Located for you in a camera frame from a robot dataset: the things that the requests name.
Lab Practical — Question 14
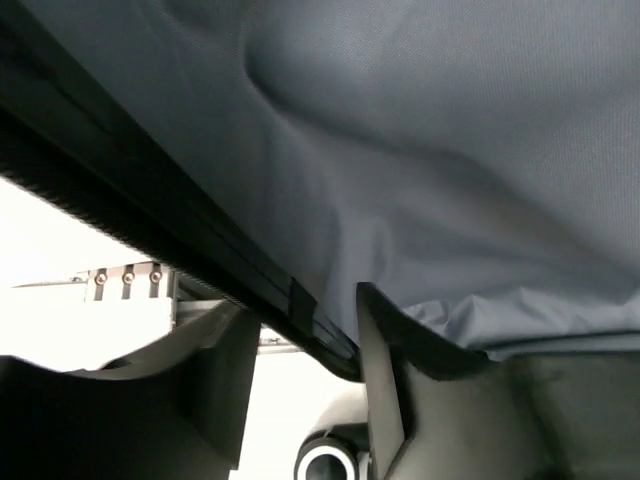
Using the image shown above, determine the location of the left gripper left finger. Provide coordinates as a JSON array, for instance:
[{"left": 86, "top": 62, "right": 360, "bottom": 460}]
[{"left": 1, "top": 303, "right": 260, "bottom": 479}]

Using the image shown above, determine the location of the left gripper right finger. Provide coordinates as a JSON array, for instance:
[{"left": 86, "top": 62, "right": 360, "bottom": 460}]
[{"left": 356, "top": 283, "right": 639, "bottom": 479}]

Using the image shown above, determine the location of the black white space suitcase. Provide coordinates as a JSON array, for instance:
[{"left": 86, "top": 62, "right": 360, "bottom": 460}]
[{"left": 0, "top": 0, "right": 640, "bottom": 480}]

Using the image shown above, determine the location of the aluminium mounting rail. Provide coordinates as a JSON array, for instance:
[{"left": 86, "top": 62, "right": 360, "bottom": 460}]
[{"left": 9, "top": 259, "right": 301, "bottom": 351}]

